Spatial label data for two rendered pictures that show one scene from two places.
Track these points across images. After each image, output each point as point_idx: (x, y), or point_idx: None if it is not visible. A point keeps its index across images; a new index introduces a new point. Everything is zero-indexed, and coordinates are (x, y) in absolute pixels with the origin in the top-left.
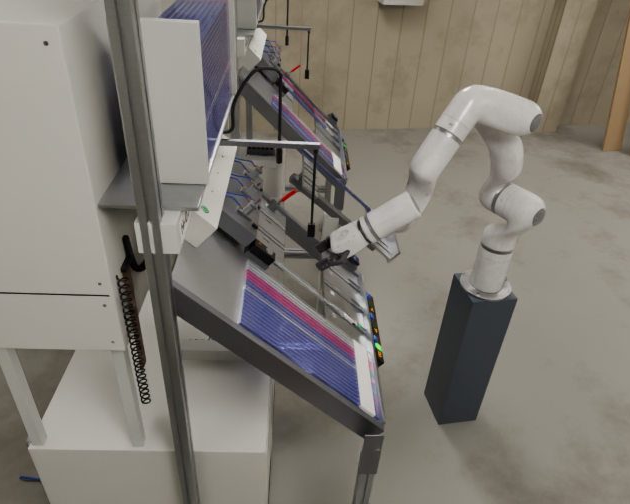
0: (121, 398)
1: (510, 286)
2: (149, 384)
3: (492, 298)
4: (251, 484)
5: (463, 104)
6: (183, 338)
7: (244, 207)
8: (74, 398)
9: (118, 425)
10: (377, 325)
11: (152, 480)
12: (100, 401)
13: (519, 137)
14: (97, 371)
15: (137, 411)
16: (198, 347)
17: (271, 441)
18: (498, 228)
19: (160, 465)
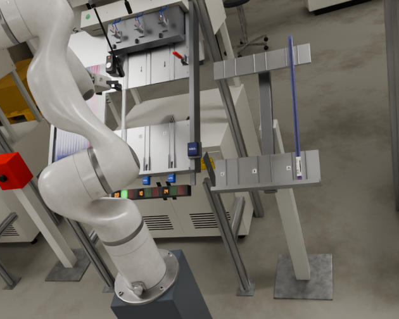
0: (151, 113)
1: (129, 301)
2: (155, 118)
3: (119, 273)
4: None
5: None
6: (185, 119)
7: (126, 35)
8: (158, 102)
9: (135, 117)
10: (149, 196)
11: None
12: (152, 109)
13: (31, 66)
14: (172, 102)
15: (110, 104)
16: (163, 120)
17: (175, 218)
18: (105, 198)
19: None
